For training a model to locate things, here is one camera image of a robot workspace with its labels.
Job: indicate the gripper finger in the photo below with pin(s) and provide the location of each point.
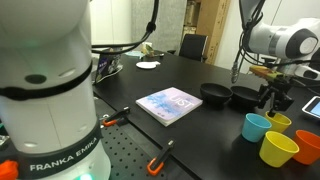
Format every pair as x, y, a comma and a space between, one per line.
285, 101
271, 106

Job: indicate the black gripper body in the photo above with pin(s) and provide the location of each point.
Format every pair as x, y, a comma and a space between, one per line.
278, 85

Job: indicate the yellow plastic cup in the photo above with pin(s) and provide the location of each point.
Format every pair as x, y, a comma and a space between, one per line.
281, 122
278, 150

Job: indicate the orange plastic cup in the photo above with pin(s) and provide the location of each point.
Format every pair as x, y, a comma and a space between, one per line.
308, 148

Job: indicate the blue plastic cup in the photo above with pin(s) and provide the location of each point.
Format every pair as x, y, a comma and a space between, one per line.
255, 128

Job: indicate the black bowl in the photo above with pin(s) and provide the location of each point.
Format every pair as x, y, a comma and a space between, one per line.
216, 93
246, 96

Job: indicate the white framed tablet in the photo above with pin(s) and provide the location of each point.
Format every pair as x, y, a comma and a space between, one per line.
313, 107

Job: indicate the tall cardboard box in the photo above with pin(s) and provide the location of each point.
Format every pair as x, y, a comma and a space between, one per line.
213, 26

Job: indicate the black office chair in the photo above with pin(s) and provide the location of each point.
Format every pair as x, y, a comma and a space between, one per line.
192, 46

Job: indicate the white blue UIST book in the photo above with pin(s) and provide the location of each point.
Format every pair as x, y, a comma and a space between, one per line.
170, 105

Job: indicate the shelf with boxes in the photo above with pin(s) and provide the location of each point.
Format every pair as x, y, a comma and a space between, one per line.
190, 16

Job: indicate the black orange spring clamp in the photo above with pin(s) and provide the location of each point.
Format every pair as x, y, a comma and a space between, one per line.
160, 158
116, 117

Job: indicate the white round paper plate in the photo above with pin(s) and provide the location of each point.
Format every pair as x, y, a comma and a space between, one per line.
146, 65

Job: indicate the small beige green object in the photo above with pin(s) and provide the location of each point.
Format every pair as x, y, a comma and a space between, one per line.
147, 49

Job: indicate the pale teal flat item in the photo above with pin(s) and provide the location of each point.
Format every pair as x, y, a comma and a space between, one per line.
134, 53

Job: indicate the black perforated breadboard plate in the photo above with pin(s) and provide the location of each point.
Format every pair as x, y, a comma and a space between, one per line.
126, 150

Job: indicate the laptop with stickers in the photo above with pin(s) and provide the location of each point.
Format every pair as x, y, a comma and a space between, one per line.
108, 66

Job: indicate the orange plastic part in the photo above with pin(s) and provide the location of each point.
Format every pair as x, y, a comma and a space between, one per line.
8, 170

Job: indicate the wrist mounted camera bar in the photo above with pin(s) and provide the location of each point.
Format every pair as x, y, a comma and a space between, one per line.
265, 72

